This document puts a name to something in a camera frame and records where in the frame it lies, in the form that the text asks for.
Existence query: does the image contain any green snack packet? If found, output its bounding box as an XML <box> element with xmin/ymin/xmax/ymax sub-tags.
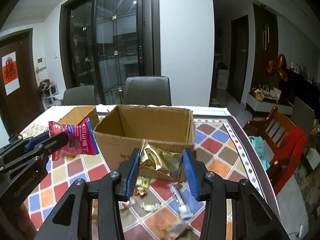
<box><xmin>136</xmin><ymin>176</ymin><xmax>150</xmax><ymax>189</ymax></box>

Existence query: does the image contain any pink snack packet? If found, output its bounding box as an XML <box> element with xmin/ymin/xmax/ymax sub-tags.
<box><xmin>48</xmin><ymin>118</ymin><xmax>99</xmax><ymax>161</ymax></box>

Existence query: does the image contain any pale green candy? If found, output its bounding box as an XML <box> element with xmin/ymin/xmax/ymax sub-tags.
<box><xmin>140</xmin><ymin>202</ymin><xmax>161</xmax><ymax>212</ymax></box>

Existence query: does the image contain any gold foil snack packet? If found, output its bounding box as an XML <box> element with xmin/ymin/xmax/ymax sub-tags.
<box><xmin>139</xmin><ymin>139</ymin><xmax>186</xmax><ymax>183</ymax></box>

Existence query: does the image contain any silver blue stick packet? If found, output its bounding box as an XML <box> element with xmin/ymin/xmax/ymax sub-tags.
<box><xmin>168</xmin><ymin>184</ymin><xmax>193</xmax><ymax>219</ymax></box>

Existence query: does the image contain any white Denmark cheese packet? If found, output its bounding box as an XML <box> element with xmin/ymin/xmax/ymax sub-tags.
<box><xmin>159</xmin><ymin>215</ymin><xmax>190</xmax><ymax>239</ymax></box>

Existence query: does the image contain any red gold candy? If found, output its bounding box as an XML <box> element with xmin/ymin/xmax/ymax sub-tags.
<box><xmin>134</xmin><ymin>187</ymin><xmax>147</xmax><ymax>199</ymax></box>

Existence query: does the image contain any woven wicker box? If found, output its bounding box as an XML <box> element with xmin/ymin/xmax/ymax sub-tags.
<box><xmin>58</xmin><ymin>106</ymin><xmax>100</xmax><ymax>128</ymax></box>

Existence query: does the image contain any colourful diamond table mat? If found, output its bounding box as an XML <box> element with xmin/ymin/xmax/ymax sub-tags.
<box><xmin>24</xmin><ymin>115</ymin><xmax>279</xmax><ymax>239</ymax></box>

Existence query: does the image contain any brown cardboard box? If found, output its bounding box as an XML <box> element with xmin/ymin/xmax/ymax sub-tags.
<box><xmin>93</xmin><ymin>105</ymin><xmax>195</xmax><ymax>170</ymax></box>

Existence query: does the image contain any grey dining chair left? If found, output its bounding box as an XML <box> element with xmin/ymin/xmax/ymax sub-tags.
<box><xmin>61</xmin><ymin>85</ymin><xmax>97</xmax><ymax>106</ymax></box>

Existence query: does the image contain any grey dining chair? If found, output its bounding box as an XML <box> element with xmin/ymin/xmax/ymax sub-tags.
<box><xmin>61</xmin><ymin>85</ymin><xmax>97</xmax><ymax>106</ymax></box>
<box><xmin>123</xmin><ymin>76</ymin><xmax>172</xmax><ymax>106</ymax></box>

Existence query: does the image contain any teal cloth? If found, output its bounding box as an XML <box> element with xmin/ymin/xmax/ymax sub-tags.
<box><xmin>248</xmin><ymin>136</ymin><xmax>270</xmax><ymax>171</ymax></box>

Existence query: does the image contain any red fu door poster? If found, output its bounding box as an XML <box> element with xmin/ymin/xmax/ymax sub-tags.
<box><xmin>2</xmin><ymin>51</ymin><xmax>20</xmax><ymax>95</ymax></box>

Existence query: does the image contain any red garment on chair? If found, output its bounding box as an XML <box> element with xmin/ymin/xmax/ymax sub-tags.
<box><xmin>266</xmin><ymin>127</ymin><xmax>307</xmax><ymax>195</ymax></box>

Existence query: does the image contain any wooden chair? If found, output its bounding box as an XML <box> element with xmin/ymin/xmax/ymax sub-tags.
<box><xmin>244</xmin><ymin>107</ymin><xmax>298</xmax><ymax>163</ymax></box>

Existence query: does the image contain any grey dining chair centre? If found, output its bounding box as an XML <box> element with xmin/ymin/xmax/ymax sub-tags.
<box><xmin>123</xmin><ymin>76</ymin><xmax>172</xmax><ymax>106</ymax></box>

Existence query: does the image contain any white low tv cabinet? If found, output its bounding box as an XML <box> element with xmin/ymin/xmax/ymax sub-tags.
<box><xmin>246</xmin><ymin>94</ymin><xmax>293</xmax><ymax>116</ymax></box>

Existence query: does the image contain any glass sliding door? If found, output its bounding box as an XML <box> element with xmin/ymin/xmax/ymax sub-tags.
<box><xmin>59</xmin><ymin>0</ymin><xmax>161</xmax><ymax>105</ymax></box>

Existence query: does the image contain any red foil balloon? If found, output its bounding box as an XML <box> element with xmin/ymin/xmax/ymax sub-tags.
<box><xmin>267</xmin><ymin>54</ymin><xmax>287</xmax><ymax>81</ymax></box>

